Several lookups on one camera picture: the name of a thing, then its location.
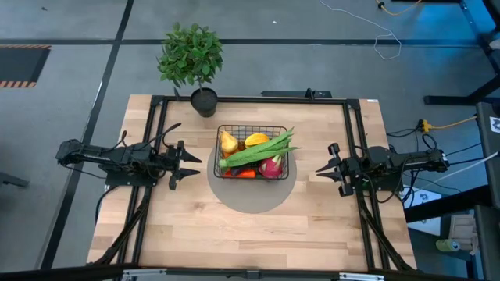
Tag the orange toy carrot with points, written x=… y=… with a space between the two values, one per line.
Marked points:
x=246 y=174

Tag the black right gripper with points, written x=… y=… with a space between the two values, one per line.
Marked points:
x=343 y=169

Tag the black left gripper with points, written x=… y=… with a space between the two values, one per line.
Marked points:
x=173 y=164

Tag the black table stand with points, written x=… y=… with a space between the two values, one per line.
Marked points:
x=474 y=93

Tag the yellow toy pear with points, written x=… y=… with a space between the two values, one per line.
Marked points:
x=228 y=142

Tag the black side desk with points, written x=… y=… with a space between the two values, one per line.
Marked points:
x=488 y=175

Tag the brown cardboard box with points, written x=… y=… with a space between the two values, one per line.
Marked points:
x=463 y=230

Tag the potted green plant black pot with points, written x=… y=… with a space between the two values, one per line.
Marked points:
x=191 y=58

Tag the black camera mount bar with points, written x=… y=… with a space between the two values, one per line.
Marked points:
x=289 y=93

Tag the green bottle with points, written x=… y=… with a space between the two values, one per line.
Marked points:
x=447 y=245

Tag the white printed paper sheet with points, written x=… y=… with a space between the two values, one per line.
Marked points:
x=423 y=199

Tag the black floor mat hazard stripes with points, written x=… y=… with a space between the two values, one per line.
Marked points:
x=21 y=64

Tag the round grey mat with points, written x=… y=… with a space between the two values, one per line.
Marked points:
x=250 y=195

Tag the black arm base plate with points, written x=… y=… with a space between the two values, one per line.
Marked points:
x=129 y=181
x=392 y=186

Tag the black aluminium table frame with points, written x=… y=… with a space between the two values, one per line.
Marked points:
x=254 y=99

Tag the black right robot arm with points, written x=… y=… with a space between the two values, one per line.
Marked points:
x=398 y=162

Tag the purple toy eggplant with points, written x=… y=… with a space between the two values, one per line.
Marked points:
x=237 y=171

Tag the pink toy dragon fruit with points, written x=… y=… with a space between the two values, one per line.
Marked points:
x=271 y=167

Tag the silver bracket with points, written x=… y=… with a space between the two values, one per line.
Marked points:
x=144 y=272
x=361 y=276

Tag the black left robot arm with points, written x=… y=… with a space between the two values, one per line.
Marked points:
x=113 y=158

